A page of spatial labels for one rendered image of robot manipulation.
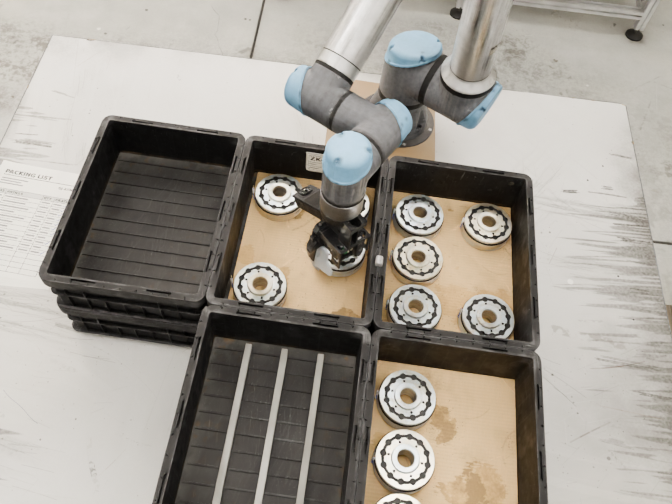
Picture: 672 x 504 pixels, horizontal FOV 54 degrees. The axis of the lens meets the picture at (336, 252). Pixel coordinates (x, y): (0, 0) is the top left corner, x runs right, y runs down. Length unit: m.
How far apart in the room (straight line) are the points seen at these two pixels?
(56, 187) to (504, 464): 1.15
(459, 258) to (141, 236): 0.65
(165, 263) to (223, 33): 1.86
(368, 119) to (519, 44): 2.19
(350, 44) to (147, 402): 0.78
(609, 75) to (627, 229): 1.59
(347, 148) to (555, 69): 2.23
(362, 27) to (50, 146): 0.91
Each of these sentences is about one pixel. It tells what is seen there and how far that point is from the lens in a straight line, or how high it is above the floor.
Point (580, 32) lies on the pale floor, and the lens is 3.42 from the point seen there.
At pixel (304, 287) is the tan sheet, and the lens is 1.30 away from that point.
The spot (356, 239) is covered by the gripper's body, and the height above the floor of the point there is 1.01.
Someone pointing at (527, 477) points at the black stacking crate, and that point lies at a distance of 1.19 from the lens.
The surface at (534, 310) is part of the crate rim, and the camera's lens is 1.27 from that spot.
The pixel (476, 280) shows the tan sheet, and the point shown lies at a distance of 1.37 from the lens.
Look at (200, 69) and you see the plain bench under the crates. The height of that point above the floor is 0.70.
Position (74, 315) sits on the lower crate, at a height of 0.77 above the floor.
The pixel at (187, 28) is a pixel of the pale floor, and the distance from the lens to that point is 3.10.
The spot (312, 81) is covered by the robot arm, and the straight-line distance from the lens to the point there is 1.13.
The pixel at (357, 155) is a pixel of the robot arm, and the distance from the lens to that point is 1.01.
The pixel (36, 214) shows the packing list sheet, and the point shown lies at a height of 0.70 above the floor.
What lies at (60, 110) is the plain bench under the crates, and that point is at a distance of 1.84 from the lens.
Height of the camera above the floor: 1.97
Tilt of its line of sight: 58 degrees down
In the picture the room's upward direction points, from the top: 8 degrees clockwise
